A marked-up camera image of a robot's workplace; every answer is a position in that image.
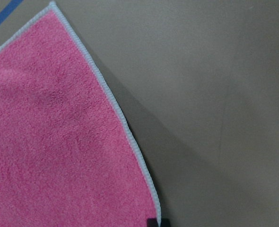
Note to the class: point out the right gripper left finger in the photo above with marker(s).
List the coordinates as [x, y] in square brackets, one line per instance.
[151, 222]

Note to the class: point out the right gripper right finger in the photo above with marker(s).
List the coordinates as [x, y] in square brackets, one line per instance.
[165, 222]

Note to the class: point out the pink and grey towel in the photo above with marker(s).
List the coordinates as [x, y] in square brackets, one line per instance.
[67, 155]

